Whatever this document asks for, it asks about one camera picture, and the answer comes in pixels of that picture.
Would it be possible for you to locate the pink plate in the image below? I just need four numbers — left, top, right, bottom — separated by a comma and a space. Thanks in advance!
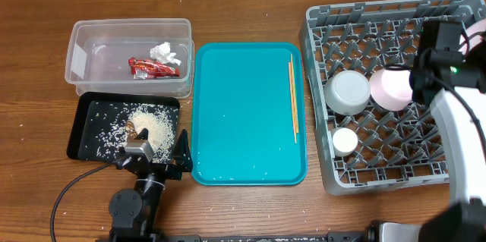
459, 19, 486, 55

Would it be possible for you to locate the red snack wrapper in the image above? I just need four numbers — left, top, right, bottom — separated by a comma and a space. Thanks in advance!
128, 57, 179, 80

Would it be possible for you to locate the white tissue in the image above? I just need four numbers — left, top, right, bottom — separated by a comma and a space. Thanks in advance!
150, 42, 181, 66

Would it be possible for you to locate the pink small bowl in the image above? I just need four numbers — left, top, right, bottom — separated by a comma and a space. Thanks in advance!
369, 69, 412, 111

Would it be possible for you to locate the grey bowl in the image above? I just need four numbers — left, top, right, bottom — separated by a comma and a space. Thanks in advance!
323, 71, 371, 115

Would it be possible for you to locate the wooden chopstick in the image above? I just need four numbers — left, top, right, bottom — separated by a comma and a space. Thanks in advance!
290, 53, 299, 135
288, 61, 297, 144

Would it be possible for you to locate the white cup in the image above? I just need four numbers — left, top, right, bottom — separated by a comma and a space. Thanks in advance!
331, 127, 358, 157

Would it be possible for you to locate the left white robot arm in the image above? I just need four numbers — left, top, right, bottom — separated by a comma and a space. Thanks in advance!
49, 128, 193, 241

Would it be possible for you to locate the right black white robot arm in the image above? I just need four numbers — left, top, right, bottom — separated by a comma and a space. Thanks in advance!
375, 30, 485, 241

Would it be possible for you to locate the grey dishwasher rack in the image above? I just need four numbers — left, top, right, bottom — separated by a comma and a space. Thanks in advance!
299, 0, 485, 195

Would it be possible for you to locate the brown food scrap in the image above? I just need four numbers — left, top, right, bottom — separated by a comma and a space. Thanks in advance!
125, 121, 138, 140

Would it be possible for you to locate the spilled rice pile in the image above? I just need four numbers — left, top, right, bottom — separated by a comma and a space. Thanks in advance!
79, 101, 178, 163

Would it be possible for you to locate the black plastic tray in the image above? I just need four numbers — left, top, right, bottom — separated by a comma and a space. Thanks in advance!
67, 92, 180, 164

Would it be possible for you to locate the teal plastic serving tray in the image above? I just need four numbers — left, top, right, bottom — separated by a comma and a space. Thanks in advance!
191, 42, 308, 186

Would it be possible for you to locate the clear plastic bin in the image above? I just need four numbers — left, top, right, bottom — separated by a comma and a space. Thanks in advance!
65, 18, 194, 99

